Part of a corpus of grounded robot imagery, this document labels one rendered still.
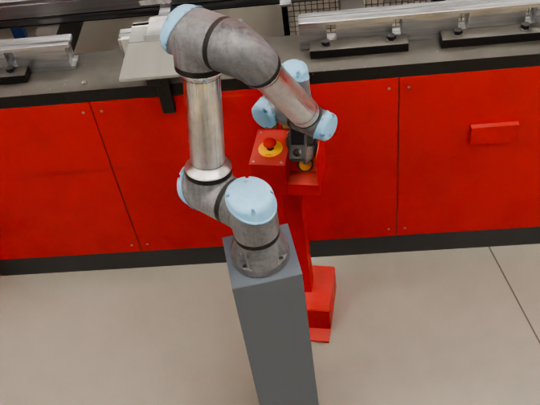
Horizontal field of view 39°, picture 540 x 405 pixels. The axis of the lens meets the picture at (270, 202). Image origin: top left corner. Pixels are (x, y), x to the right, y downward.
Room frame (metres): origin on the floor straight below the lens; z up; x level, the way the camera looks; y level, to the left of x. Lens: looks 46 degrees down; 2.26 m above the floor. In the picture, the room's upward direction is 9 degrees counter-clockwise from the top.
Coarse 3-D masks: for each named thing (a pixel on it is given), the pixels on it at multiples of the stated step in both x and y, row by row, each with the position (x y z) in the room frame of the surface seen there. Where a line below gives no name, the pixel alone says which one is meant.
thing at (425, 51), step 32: (96, 64) 2.10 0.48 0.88; (320, 64) 1.91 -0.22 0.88; (352, 64) 1.88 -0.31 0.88; (384, 64) 1.86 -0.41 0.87; (416, 64) 1.84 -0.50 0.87; (448, 64) 1.83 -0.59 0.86; (480, 64) 1.81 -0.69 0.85; (512, 64) 1.80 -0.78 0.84; (0, 96) 2.00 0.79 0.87; (32, 96) 1.99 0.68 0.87; (64, 96) 1.97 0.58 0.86; (96, 96) 1.96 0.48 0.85; (128, 96) 1.95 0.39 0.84
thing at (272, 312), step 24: (288, 240) 1.31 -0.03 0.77; (288, 264) 1.23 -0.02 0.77; (240, 288) 1.18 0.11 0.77; (264, 288) 1.19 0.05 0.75; (288, 288) 1.19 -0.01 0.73; (240, 312) 1.18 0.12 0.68; (264, 312) 1.18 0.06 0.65; (288, 312) 1.19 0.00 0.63; (264, 336) 1.18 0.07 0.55; (288, 336) 1.19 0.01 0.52; (264, 360) 1.18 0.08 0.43; (288, 360) 1.19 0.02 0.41; (312, 360) 1.19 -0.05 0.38; (264, 384) 1.18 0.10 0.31; (288, 384) 1.19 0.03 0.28; (312, 384) 1.19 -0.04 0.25
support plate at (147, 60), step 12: (132, 36) 2.03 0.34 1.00; (132, 48) 1.96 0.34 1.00; (144, 48) 1.95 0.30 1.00; (156, 48) 1.94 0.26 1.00; (132, 60) 1.90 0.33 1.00; (144, 60) 1.89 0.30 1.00; (156, 60) 1.88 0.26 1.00; (168, 60) 1.87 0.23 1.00; (132, 72) 1.84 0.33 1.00; (144, 72) 1.83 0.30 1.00; (156, 72) 1.82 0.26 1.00; (168, 72) 1.81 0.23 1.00
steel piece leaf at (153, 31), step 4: (152, 24) 2.07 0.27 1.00; (156, 24) 2.07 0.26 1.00; (160, 24) 2.07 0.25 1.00; (148, 28) 2.06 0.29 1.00; (152, 28) 2.05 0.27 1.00; (156, 28) 2.05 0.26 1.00; (160, 28) 2.04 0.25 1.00; (148, 32) 2.03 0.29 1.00; (152, 32) 2.03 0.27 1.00; (156, 32) 2.03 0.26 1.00; (160, 32) 2.02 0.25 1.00; (144, 36) 1.99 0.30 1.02; (148, 36) 1.99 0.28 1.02; (152, 36) 1.99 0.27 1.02; (156, 36) 1.98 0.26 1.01; (148, 40) 1.99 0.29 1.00; (152, 40) 1.99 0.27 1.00
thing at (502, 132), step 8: (472, 128) 1.80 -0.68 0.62; (480, 128) 1.79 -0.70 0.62; (488, 128) 1.79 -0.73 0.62; (496, 128) 1.79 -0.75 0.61; (504, 128) 1.78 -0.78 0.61; (512, 128) 1.78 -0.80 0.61; (472, 136) 1.79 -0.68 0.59; (480, 136) 1.79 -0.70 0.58; (488, 136) 1.79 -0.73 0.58; (496, 136) 1.79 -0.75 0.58; (504, 136) 1.78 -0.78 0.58; (512, 136) 1.78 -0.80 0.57; (472, 144) 1.79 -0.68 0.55
